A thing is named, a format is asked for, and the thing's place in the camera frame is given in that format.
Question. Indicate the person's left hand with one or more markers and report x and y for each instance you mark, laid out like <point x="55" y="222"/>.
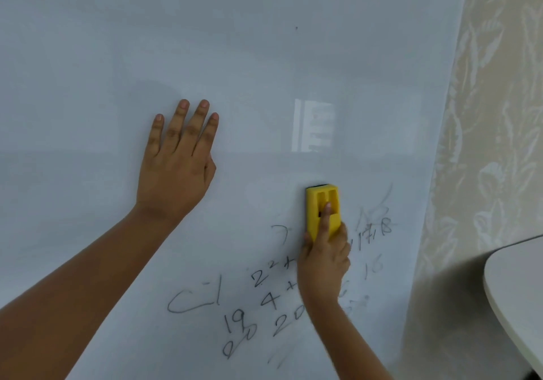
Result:
<point x="174" y="176"/>

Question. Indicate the person's right hand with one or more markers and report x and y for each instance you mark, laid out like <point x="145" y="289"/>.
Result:
<point x="322" y="265"/>

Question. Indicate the person's left middle finger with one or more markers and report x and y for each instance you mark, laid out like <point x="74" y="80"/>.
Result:
<point x="196" y="120"/>

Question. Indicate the person's left thumb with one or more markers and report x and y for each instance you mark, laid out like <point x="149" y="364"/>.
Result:
<point x="210" y="171"/>

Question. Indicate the person's right thumb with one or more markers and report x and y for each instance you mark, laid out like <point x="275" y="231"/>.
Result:
<point x="306" y="240"/>

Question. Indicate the person's left little finger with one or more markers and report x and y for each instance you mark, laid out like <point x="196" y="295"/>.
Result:
<point x="155" y="136"/>

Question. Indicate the yellow whiteboard eraser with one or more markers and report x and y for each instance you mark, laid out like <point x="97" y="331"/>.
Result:
<point x="314" y="199"/>

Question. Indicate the person's left forearm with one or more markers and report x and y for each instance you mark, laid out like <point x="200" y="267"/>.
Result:
<point x="72" y="303"/>

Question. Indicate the person's right forearm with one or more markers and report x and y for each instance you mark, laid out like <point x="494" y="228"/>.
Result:
<point x="352" y="345"/>

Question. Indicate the white whiteboard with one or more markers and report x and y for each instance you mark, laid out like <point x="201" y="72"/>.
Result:
<point x="254" y="53"/>

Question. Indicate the white round table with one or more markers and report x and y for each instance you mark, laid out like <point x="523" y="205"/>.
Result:
<point x="517" y="295"/>

